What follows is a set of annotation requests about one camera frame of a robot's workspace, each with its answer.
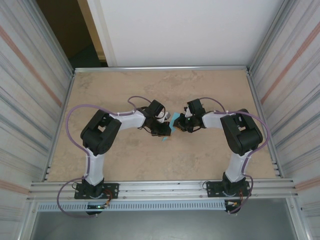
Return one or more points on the light blue paper sheet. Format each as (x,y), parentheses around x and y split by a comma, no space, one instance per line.
(175,117)

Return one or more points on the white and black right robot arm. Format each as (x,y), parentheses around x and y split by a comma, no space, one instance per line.
(245,135)

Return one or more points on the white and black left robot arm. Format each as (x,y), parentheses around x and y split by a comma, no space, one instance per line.
(100,135)

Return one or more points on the aluminium right table edge bar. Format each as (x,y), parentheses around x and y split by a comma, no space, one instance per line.
(256,100)

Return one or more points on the aluminium table edge bar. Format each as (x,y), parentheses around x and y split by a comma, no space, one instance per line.
(66,100)
(256,100)

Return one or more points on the small connector board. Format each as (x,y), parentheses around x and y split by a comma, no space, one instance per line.
(232,203)

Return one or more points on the aluminium left table edge bar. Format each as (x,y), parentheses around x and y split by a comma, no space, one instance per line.
(66,100)

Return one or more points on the grey metal lower panel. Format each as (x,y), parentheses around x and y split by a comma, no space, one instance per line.
(162,225)

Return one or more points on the small green-lit circuit board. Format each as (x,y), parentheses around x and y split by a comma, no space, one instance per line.
(98,206)

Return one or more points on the striped translucent right side panel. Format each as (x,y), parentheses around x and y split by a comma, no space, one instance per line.
(295,100)

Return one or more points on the striped translucent panel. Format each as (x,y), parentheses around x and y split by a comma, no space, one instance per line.
(295,100)
(25,100)

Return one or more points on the striped translucent left side panel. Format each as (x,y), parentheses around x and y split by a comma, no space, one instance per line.
(25,100)

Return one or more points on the aluminium rail behind table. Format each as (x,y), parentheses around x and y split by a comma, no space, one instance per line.
(162,69)

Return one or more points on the wide aluminium mounting rail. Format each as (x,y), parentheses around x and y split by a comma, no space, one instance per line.
(162,190)

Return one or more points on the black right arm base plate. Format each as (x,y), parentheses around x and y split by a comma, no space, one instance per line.
(212,190)

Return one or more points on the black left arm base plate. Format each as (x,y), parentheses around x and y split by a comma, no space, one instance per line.
(112,190)

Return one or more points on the aluminium right corner post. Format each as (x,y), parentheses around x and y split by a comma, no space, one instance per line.
(269,37)

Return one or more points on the aluminium corner post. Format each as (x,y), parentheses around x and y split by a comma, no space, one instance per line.
(53,37)
(269,37)

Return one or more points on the white door frame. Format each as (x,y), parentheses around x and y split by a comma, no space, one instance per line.
(100,25)

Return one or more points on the aluminium left corner post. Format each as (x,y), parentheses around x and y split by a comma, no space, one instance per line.
(53,37)

